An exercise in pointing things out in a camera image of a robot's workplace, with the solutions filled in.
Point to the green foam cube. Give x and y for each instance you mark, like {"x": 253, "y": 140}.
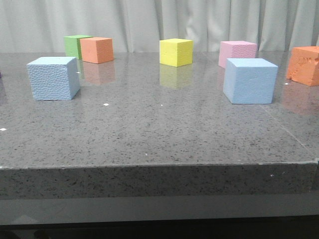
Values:
{"x": 72, "y": 45}

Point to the grey curtain backdrop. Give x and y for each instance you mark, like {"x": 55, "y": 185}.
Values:
{"x": 139, "y": 25}

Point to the damaged orange foam cube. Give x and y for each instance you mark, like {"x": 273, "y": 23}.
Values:
{"x": 304, "y": 65}

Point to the light pink foam cube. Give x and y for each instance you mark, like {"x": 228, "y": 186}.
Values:
{"x": 236, "y": 49}

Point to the textured light blue foam cube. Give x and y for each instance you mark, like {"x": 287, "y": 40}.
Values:
{"x": 53, "y": 78}

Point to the smooth light blue foam cube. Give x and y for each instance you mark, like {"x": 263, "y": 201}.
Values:
{"x": 249, "y": 80}

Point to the yellow foam cube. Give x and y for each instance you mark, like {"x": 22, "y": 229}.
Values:
{"x": 175, "y": 52}

